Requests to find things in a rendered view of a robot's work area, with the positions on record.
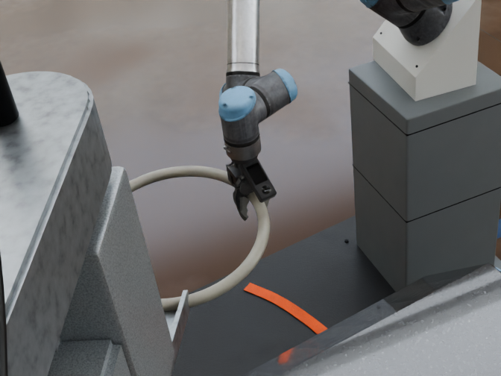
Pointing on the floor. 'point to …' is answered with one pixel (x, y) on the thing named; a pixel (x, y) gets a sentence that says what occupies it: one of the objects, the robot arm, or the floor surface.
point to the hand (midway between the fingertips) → (255, 214)
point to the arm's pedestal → (425, 174)
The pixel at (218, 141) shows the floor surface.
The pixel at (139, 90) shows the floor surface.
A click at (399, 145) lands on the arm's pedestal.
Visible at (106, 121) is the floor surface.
